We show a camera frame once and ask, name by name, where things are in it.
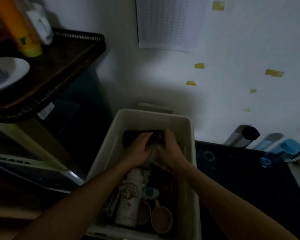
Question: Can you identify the person's right hand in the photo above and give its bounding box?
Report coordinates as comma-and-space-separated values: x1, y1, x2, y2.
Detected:
156, 128, 190, 176

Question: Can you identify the person's left hand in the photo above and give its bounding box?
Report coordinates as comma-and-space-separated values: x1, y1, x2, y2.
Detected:
119, 132, 154, 170

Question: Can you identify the white plastic storage bin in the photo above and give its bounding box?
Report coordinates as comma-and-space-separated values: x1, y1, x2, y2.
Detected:
85, 108, 202, 240

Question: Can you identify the white lotion bottle teal cap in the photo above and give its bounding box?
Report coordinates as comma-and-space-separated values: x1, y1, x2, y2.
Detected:
142, 187, 160, 201

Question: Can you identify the cream plush covered bottle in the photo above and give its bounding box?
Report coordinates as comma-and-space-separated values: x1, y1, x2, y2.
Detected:
114, 168, 143, 228

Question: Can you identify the blue plastic bottle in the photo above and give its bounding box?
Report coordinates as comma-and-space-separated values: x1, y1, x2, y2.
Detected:
259, 138, 300, 169

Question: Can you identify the person's left forearm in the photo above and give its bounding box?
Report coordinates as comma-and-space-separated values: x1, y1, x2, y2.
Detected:
14, 162, 130, 240

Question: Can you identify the black table countertop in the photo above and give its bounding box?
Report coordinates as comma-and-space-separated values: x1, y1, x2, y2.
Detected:
195, 140, 300, 240

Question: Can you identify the white sticker label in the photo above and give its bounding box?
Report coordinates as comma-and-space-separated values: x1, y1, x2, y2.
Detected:
37, 102, 56, 120

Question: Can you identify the black woven tray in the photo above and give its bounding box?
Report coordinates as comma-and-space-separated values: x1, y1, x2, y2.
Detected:
0, 28, 107, 124

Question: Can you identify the clipped paper sheet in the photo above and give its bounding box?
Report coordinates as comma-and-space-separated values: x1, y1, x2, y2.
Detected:
135, 0, 210, 53

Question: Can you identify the white shallow dish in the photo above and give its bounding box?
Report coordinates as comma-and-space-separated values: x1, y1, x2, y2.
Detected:
0, 56, 30, 95

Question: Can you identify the orange yellow bottle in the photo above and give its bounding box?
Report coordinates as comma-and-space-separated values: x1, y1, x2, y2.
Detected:
0, 0, 43, 58

